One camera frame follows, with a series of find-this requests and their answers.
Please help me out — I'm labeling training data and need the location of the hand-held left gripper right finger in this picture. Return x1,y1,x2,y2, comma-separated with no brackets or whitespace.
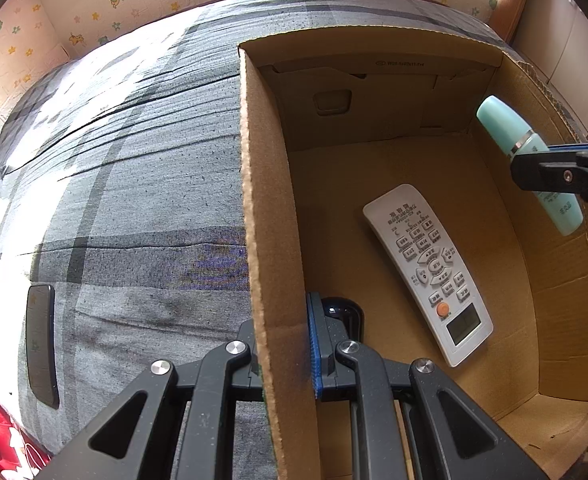
307,292,550,480

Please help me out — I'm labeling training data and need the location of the brown cardboard box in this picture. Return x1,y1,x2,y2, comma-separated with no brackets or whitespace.
237,27,588,480

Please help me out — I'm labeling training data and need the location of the white remote control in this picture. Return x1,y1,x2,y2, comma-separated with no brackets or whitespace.
363,184,495,368

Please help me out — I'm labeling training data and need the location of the small black cylinder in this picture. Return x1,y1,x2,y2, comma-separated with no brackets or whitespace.
321,297,365,346

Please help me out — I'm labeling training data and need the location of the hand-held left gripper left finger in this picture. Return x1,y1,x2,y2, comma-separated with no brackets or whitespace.
34,317,269,480

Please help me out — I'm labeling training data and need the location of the beige wardrobe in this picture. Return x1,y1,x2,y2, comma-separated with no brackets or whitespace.
511,0,588,136

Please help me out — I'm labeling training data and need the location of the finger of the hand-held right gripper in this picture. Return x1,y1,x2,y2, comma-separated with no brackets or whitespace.
510,149,588,226
546,137,588,157

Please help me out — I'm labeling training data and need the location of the black smartphone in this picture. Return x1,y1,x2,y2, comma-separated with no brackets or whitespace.
25,284,60,409

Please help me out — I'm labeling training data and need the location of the teal cosmetic bottle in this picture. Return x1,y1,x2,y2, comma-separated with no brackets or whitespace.
476,95,585,237

